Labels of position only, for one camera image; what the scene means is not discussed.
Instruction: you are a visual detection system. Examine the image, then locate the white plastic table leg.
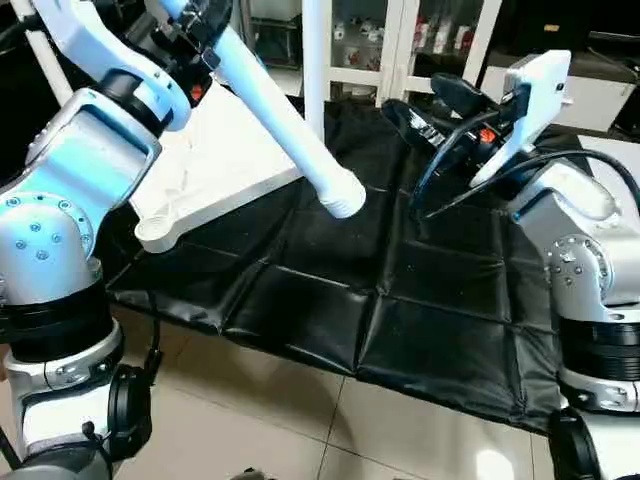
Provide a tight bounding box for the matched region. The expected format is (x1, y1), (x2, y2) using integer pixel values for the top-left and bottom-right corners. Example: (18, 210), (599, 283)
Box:
(20, 0), (75, 107)
(164, 0), (368, 220)
(299, 0), (332, 143)

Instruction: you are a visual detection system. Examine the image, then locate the white plastic table top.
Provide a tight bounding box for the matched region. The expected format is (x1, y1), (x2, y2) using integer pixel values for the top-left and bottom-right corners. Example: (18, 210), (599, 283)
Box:
(128, 78), (307, 254)

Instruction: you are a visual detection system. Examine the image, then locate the white glass-door cabinet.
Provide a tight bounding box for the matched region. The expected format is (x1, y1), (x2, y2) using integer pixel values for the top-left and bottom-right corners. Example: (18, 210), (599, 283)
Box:
(330, 0), (503, 103)

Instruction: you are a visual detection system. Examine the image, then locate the white drawer unit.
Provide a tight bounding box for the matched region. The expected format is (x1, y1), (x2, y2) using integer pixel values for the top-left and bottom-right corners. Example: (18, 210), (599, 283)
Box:
(480, 58), (640, 133)

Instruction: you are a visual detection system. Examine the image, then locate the white flat board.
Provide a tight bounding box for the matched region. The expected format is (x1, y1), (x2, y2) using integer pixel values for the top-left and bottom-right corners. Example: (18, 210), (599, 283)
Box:
(600, 135), (640, 193)

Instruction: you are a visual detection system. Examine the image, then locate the black work mat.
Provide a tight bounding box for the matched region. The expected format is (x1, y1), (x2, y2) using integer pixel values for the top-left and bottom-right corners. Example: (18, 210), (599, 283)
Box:
(100, 95), (640, 436)

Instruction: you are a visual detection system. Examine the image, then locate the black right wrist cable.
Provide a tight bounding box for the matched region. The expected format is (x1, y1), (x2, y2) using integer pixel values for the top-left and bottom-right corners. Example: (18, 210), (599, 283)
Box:
(411, 108), (640, 219)

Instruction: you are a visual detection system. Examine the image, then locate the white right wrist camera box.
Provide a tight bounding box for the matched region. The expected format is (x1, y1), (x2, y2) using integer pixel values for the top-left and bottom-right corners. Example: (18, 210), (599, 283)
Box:
(469, 49), (574, 190)

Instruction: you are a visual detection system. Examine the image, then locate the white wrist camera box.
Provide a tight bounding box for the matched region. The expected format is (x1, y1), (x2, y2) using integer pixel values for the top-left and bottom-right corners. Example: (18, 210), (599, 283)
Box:
(30, 0), (193, 133)
(469, 49), (574, 190)

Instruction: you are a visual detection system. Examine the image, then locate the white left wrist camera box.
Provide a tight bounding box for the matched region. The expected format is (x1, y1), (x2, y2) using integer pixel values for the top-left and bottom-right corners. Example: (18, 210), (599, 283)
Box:
(30, 0), (193, 133)

